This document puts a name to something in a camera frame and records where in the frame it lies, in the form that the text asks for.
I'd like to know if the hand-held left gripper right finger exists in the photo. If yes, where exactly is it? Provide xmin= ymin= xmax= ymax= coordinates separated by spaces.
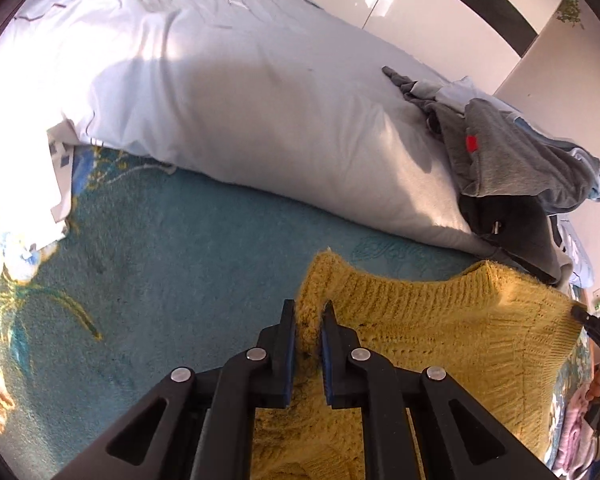
xmin=319 ymin=300 xmax=561 ymax=480

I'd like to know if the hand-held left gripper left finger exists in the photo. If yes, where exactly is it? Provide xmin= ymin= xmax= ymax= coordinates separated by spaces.
xmin=52 ymin=299 xmax=297 ymax=480

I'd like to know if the yellow knitted sweater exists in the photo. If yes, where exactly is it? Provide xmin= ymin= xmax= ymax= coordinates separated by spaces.
xmin=251 ymin=251 xmax=589 ymax=480

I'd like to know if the pink cloth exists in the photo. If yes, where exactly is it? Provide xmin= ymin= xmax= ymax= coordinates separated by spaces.
xmin=550 ymin=392 xmax=600 ymax=478

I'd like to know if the white blue printed garment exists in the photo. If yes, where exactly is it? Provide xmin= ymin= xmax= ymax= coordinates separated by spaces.
xmin=550 ymin=212 xmax=597 ymax=290

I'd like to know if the black garment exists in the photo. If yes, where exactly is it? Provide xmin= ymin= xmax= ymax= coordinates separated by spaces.
xmin=457 ymin=194 xmax=565 ymax=287

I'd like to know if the teal floral blanket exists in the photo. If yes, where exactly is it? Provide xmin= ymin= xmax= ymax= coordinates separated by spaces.
xmin=0 ymin=142 xmax=486 ymax=480

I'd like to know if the grey garment with red label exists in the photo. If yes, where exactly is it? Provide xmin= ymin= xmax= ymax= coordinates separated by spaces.
xmin=442 ymin=97 xmax=600 ymax=213

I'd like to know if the white duvet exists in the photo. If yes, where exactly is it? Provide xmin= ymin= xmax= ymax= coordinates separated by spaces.
xmin=0 ymin=0 xmax=496 ymax=256

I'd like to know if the dark grey cloth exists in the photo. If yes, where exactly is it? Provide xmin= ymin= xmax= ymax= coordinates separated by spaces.
xmin=381 ymin=65 xmax=468 ymax=126

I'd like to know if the white blue patterned cloth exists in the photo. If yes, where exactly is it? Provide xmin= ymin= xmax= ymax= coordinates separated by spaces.
xmin=25 ymin=119 xmax=83 ymax=253

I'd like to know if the green leaf decoration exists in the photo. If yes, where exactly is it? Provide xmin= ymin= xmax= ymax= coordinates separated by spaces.
xmin=555 ymin=0 xmax=587 ymax=29

